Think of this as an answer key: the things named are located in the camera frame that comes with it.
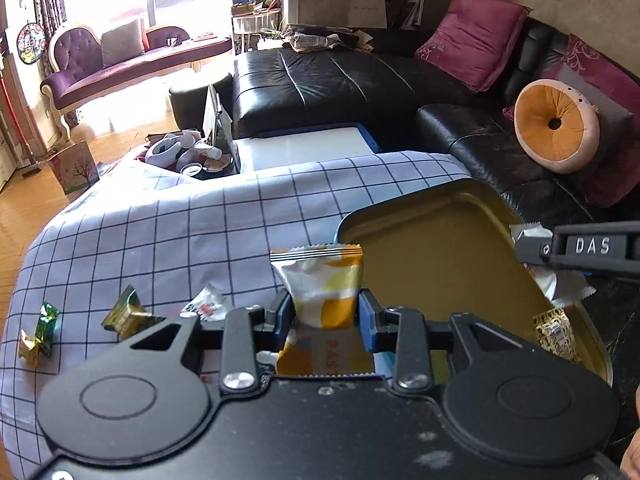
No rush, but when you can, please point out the teal tin box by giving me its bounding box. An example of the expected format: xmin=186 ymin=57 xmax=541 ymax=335
xmin=334 ymin=179 xmax=615 ymax=388

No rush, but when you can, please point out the round wall hanging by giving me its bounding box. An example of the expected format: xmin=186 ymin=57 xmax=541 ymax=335
xmin=16 ymin=22 xmax=47 ymax=66

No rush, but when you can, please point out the patterned dark magenta cushion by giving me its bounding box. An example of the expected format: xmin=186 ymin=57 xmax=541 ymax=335
xmin=502 ymin=34 xmax=640 ymax=208

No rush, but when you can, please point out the white round side table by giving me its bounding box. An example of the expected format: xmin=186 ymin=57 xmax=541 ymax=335
xmin=232 ymin=9 xmax=283 ymax=53

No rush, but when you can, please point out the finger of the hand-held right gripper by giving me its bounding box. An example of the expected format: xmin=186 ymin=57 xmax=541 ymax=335
xmin=515 ymin=220 xmax=640 ymax=281

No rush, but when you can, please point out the yellow white pastry packet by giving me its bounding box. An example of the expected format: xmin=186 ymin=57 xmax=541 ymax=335
xmin=270 ymin=243 xmax=376 ymax=378

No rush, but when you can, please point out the cardboard box tree print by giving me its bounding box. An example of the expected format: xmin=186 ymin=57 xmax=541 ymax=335
xmin=47 ymin=140 xmax=101 ymax=196

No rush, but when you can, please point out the green pea packet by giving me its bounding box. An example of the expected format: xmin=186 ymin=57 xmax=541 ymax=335
xmin=101 ymin=285 xmax=167 ymax=338

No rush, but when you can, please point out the orange donut cushion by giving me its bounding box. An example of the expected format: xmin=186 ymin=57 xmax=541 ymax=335
xmin=514 ymin=79 xmax=601 ymax=175

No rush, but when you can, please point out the white neck massager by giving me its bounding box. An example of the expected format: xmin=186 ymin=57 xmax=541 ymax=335
xmin=145 ymin=130 xmax=201 ymax=166

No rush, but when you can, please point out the black leather sofa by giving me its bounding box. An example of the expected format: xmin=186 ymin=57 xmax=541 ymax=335
xmin=231 ymin=15 xmax=640 ymax=271

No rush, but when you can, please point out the white cake packet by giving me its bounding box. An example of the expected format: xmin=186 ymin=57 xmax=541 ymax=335
xmin=510 ymin=222 xmax=596 ymax=306

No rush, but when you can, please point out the white red snack packet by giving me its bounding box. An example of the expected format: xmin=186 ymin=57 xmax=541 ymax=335
xmin=181 ymin=284 xmax=233 ymax=322

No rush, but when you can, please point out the picture frame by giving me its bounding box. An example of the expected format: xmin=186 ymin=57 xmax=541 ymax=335
xmin=397 ymin=0 xmax=426 ymax=30

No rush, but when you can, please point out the purple chaise sofa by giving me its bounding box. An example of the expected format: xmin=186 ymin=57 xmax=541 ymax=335
xmin=40 ymin=22 xmax=235 ymax=138

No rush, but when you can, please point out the white tray blue rim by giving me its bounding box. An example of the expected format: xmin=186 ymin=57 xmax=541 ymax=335
xmin=232 ymin=122 xmax=383 ymax=173

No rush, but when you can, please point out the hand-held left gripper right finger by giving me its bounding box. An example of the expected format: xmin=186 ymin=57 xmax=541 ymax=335
xmin=357 ymin=289 xmax=538 ymax=393

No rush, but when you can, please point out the yellow brown patterned packet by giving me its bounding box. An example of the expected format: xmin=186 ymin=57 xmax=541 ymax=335
xmin=532 ymin=307 xmax=583 ymax=363

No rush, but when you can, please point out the pile of clothes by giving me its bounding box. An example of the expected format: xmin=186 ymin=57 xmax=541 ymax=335
xmin=282 ymin=25 xmax=373 ymax=53

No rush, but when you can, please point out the standing desk calendar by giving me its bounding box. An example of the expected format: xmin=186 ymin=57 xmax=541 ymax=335
xmin=202 ymin=84 xmax=242 ymax=173

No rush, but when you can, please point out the black round ottoman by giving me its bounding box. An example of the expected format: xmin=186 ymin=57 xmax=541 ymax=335
xmin=169 ymin=72 xmax=233 ymax=131

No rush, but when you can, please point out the blue checkered cloth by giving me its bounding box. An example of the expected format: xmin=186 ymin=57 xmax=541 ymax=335
xmin=0 ymin=151 xmax=473 ymax=480

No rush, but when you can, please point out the dark grey cushion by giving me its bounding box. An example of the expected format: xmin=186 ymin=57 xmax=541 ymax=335
xmin=552 ymin=67 xmax=635 ymax=171

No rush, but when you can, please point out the red stick vacuum cleaner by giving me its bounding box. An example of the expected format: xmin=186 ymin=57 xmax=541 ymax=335
xmin=0 ymin=30 xmax=43 ymax=177

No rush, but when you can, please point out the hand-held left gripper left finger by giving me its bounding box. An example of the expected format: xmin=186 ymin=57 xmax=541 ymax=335
xmin=120 ymin=290 xmax=296 ymax=393

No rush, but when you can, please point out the green foil candy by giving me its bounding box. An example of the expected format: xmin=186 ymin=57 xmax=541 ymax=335
xmin=34 ymin=301 xmax=61 ymax=358

